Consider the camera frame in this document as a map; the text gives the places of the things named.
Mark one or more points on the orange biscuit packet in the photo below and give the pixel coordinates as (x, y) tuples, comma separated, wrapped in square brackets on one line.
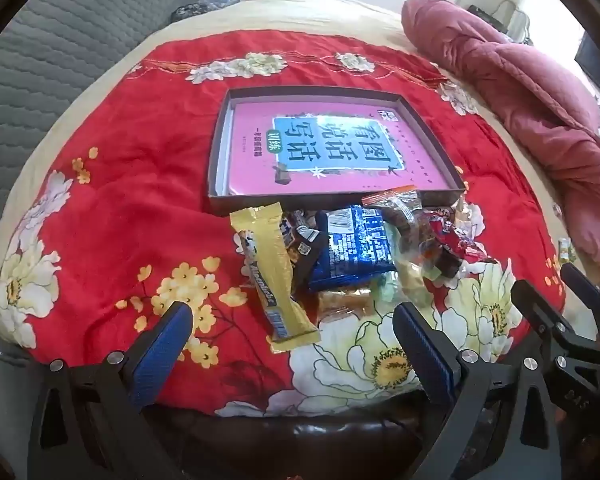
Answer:
[(345, 305)]

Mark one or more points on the clear packet of brown snacks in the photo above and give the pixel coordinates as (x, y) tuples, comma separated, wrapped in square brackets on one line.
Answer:
[(400, 215)]

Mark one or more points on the brown leather footboard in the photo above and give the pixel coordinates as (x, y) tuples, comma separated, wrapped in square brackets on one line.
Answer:
[(290, 445)]

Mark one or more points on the brown round cake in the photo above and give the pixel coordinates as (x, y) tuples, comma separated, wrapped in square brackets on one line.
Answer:
[(450, 262)]

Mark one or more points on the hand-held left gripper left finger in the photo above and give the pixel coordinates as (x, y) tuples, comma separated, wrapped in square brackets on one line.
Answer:
[(165, 345)]

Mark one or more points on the long red snack packet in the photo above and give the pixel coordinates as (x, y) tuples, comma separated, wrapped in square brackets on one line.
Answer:
[(455, 240)]

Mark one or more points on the dark patterned pillow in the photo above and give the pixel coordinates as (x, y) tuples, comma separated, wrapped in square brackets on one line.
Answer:
[(205, 5)]

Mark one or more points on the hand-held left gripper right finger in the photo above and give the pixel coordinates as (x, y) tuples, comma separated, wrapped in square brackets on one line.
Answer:
[(425, 355)]

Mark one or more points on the black cookie packet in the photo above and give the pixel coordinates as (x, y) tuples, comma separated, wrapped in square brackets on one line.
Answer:
[(307, 255)]

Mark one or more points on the grey quilted headboard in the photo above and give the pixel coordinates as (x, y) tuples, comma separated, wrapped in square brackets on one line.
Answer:
[(55, 60)]

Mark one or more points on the pink book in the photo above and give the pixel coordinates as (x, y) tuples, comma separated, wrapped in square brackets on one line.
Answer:
[(250, 160)]

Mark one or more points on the small yellow-green packet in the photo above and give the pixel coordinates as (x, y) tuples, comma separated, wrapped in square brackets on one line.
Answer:
[(566, 251)]

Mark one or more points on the red floral blanket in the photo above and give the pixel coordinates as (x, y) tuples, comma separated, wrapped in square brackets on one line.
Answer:
[(145, 160)]

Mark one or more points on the clear crinkled snack packet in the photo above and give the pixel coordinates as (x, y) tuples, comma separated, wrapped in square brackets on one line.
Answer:
[(410, 280)]

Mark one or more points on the blue snack packet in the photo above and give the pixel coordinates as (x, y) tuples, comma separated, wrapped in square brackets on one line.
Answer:
[(350, 250)]

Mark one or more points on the pink quilt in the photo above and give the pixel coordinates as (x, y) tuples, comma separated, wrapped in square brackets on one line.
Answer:
[(530, 100)]

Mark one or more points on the shallow grey cardboard box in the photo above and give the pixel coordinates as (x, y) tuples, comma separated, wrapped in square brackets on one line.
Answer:
[(220, 175)]

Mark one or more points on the metal chair frame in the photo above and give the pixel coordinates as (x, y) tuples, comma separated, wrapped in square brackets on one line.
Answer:
[(517, 22)]

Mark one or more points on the yellow snack packet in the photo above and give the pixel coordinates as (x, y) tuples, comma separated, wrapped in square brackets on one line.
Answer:
[(265, 270)]

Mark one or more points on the beige bed sheet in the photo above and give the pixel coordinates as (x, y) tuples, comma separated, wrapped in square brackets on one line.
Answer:
[(330, 15)]

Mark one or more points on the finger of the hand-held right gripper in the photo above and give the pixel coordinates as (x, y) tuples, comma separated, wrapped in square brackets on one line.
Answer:
[(540, 310), (587, 295)]

